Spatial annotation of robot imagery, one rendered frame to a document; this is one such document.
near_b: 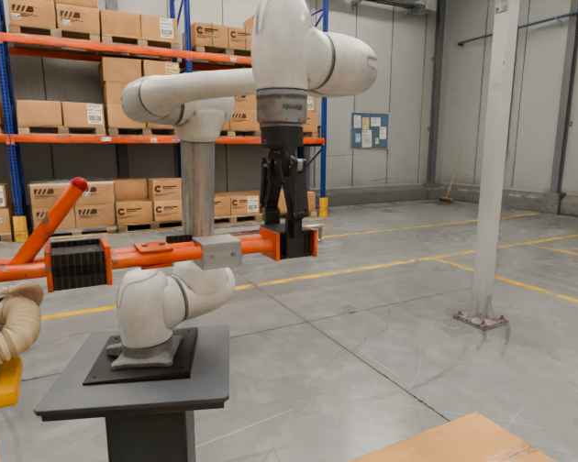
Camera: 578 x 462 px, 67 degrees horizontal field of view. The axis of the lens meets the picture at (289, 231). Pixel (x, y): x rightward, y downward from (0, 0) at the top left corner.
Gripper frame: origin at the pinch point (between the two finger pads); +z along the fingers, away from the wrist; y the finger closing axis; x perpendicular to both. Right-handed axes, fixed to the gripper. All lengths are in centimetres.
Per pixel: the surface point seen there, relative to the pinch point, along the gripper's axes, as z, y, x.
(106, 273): 1.5, 4.7, -30.9
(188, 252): 0.0, 3.5, -18.5
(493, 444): 71, -4, 72
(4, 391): 11.4, 14.8, -43.6
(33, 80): -131, -834, -64
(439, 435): 71, -14, 61
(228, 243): -0.8, 3.6, -11.7
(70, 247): -1.4, -2.7, -35.3
